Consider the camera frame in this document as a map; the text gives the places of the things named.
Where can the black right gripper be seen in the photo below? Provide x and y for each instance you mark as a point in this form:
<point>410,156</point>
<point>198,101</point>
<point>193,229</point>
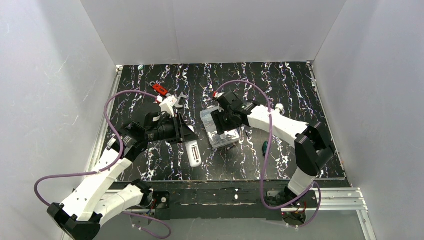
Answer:
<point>219,120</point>

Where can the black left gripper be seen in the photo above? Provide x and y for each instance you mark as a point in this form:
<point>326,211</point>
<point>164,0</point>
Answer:
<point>179,128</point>

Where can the white remote control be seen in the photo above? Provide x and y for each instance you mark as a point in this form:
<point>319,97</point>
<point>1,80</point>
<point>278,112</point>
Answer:
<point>193,153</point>

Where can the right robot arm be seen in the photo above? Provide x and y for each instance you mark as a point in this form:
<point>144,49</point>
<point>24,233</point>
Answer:
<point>312,143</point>

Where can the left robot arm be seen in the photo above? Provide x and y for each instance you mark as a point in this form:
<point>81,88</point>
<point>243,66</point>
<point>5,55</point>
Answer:
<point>82,214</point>

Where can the white plastic faucet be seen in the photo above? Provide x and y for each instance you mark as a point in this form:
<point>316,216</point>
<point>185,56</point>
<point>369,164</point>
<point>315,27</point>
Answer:
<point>279,108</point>

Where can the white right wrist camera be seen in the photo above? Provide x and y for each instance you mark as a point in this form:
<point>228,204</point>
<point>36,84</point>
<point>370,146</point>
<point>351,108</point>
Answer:
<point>223,98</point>

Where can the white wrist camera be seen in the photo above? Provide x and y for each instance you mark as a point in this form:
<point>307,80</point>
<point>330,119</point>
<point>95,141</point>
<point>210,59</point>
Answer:
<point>223,98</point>
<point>167,104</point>

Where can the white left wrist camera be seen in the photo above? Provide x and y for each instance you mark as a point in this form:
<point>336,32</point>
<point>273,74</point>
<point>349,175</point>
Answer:
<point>167,104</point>

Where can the green handled screwdriver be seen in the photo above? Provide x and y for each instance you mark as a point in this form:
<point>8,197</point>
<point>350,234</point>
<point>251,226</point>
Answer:
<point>264,148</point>

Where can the red handled adjustable wrench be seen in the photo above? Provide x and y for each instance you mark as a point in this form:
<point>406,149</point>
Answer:
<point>162,91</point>

